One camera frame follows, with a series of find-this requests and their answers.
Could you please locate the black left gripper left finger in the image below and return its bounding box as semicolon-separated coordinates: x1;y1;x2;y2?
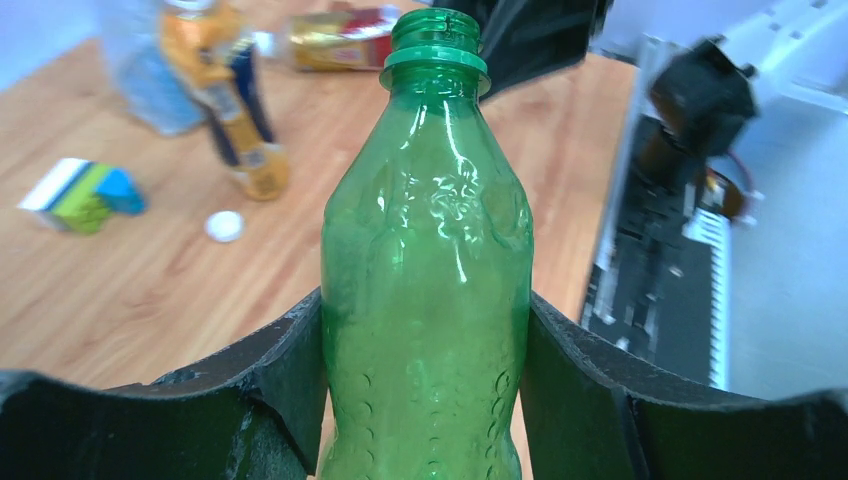
1;292;327;479

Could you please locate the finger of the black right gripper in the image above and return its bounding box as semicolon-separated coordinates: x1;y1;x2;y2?
433;0;613;100

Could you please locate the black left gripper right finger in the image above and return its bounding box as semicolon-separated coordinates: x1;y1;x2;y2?
521;296;847;479

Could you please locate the red yellow tea bottle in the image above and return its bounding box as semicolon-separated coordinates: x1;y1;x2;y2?
254;2;401;72

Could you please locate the white bottle cap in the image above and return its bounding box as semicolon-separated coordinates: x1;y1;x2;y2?
204;210;245;243

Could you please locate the green plastic bottle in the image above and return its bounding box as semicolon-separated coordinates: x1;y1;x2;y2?
317;7;534;479

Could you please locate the yellow blue milk tea bottle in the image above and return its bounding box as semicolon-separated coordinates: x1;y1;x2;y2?
159;1;289;201

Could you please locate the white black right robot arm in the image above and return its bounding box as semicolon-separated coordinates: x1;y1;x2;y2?
440;0;757;157

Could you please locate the clear blue detergent bottle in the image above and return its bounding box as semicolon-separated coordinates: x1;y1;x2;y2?
93;0;203;136

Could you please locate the coloured toy brick stack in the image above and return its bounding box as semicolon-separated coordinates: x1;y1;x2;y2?
17;158;147;235

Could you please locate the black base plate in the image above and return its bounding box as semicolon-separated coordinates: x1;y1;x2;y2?
580;116;730;390

